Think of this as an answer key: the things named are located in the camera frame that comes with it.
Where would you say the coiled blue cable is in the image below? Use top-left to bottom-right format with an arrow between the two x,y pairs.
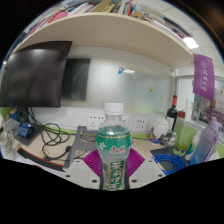
153,153 -> 189,176

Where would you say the beige shelf with books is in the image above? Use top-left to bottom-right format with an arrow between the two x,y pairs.
13,0 -> 202,69

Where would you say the purple hanging banner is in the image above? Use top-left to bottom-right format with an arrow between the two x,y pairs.
192,53 -> 216,102

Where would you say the grey metal laptop stand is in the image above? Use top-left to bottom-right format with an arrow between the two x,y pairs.
63,125 -> 101,170

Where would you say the black cable bundle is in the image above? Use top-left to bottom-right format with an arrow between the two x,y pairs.
28,108 -> 73,161

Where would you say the white wall socket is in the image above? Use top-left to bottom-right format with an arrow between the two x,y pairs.
132,115 -> 150,133
87,112 -> 107,131
121,115 -> 130,130

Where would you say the black computer monitor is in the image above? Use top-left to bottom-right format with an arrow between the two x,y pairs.
0,40 -> 73,108

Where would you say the purple translucent water bottle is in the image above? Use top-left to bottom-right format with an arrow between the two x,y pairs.
189,115 -> 223,166

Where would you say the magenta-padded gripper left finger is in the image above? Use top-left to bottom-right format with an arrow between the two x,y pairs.
64,148 -> 103,191

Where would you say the white ceramic jar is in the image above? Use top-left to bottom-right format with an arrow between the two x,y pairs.
150,116 -> 171,140

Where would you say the blue circuit board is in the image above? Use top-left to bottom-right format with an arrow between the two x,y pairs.
17,122 -> 35,139

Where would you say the ceiling light panel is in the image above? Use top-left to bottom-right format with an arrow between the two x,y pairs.
182,36 -> 200,50

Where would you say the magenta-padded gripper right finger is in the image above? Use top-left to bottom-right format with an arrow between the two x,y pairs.
126,148 -> 166,191

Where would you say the dark wine bottle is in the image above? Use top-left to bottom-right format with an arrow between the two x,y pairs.
165,94 -> 179,133

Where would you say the green-labelled clear drink bottle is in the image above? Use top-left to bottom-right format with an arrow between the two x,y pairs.
95,102 -> 132,192

